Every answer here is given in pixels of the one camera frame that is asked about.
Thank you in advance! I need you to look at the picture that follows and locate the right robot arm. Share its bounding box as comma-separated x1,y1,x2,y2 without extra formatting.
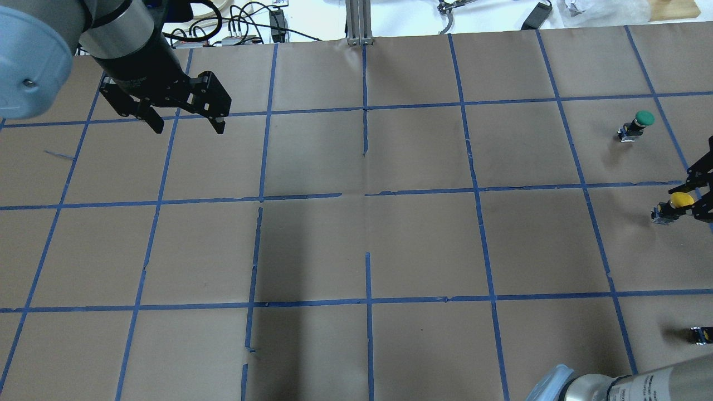
526,150,712,400

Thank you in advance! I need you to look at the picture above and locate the metal cane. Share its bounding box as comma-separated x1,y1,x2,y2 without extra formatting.
436,0,476,34

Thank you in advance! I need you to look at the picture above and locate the black power adapter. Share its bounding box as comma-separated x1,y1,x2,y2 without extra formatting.
269,8,287,43

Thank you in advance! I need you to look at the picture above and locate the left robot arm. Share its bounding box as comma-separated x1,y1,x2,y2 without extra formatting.
1,1,232,134

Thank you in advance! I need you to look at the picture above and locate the yellow push button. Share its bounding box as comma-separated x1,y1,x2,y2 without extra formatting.
651,192,695,226

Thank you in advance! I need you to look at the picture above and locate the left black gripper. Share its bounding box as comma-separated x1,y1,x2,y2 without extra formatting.
99,39,232,135

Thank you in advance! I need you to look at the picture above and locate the clear plastic bag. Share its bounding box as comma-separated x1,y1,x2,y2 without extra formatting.
553,1,652,28

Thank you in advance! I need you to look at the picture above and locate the aluminium frame post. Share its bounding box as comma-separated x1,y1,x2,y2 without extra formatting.
345,0,374,46

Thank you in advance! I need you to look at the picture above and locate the wooden board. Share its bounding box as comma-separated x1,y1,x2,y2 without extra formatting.
647,0,701,22

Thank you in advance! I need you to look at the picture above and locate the small black button base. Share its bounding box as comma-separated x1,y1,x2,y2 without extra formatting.
688,326,713,345

